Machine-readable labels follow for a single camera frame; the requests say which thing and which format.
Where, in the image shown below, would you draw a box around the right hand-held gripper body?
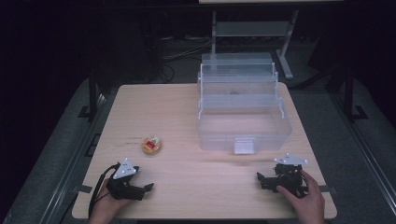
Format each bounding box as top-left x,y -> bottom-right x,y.
261,152 -> 310,199

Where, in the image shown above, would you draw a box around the round yellow tin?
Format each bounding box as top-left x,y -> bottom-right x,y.
141,135 -> 163,157

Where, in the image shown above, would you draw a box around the metal stand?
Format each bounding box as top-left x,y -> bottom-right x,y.
210,8 -> 301,81

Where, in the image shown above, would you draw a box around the person's left hand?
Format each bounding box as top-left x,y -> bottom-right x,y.
88,178 -> 134,224

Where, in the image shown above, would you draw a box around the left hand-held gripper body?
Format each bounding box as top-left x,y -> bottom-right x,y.
106,158 -> 146,201

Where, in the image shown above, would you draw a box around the floor cables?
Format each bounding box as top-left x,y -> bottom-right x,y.
148,35 -> 214,84

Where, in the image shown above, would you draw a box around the person's right hand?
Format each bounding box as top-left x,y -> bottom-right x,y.
276,169 -> 326,224

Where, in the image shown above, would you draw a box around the black metal post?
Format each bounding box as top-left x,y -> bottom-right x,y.
342,66 -> 370,121
78,66 -> 100,119

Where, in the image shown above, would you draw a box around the clear plastic tiered storage box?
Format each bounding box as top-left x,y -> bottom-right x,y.
195,51 -> 293,156

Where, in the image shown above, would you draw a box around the black cable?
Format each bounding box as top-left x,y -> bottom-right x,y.
88,161 -> 121,218

